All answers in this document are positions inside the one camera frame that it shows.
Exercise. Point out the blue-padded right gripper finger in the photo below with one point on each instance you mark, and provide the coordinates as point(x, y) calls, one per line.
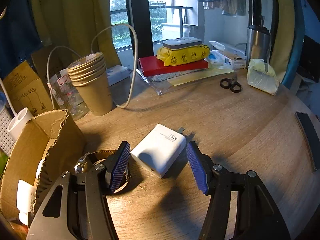
point(257, 215)

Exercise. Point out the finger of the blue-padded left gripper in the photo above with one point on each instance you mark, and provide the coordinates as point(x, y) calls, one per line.
point(74, 198)

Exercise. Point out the white power adapter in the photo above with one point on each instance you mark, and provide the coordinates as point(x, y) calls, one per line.
point(159, 150)

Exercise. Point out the white pill bottle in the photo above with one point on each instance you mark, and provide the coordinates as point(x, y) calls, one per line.
point(25, 200)

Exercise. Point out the open cardboard box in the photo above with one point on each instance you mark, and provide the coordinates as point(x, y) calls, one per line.
point(50, 143)

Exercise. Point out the white plastic basket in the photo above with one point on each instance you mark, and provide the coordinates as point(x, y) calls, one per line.
point(6, 141)

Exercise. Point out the white desk lamp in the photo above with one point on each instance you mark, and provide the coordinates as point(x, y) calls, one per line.
point(20, 119)

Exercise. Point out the black smartphone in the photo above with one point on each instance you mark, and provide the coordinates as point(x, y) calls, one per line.
point(311, 138)

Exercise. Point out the clear plastic jar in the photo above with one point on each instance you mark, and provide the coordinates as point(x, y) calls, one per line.
point(67, 96)

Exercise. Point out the brown lamp packaging box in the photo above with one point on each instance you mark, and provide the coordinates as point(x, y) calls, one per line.
point(25, 89)

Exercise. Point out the black scissors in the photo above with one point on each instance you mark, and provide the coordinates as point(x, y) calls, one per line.
point(231, 84)

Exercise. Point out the stack of paper cups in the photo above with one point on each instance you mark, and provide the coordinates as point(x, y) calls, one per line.
point(88, 75)

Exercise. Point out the yellow tissue pack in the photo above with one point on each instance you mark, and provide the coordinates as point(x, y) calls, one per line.
point(262, 76)

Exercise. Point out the white small boxes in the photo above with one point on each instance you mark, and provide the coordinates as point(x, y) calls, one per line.
point(226, 56)

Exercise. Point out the yellow teal curtain right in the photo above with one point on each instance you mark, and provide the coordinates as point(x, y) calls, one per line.
point(288, 41)

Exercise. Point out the yellow duck pouch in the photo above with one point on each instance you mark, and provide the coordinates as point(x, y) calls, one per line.
point(176, 57)

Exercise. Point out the steel thermos mug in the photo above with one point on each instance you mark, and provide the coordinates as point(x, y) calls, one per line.
point(258, 41)

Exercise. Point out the grey white case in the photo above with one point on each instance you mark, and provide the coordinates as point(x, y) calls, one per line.
point(182, 42)

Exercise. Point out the yellow curtain left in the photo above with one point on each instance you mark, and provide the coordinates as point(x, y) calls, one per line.
point(79, 25)

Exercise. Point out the wristwatch with brown strap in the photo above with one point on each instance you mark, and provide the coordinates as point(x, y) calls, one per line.
point(90, 159)

